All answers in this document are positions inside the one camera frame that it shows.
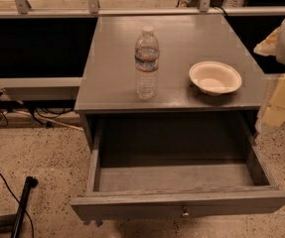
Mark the grey top drawer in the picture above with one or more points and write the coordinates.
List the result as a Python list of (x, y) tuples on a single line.
[(176, 166)]

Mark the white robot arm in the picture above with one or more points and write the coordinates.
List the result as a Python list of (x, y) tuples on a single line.
[(272, 111)]

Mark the white paper bowl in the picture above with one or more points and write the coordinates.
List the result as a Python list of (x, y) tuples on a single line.
[(215, 78)]

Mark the clear plastic water bottle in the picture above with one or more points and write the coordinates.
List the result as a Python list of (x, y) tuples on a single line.
[(147, 63)]

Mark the grey wooden nightstand cabinet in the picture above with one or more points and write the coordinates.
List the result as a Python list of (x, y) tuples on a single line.
[(108, 83)]

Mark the black metal stand leg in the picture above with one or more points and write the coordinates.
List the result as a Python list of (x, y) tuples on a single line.
[(13, 222)]

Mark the grey metal railing frame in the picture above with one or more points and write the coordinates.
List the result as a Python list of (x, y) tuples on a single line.
[(44, 44)]

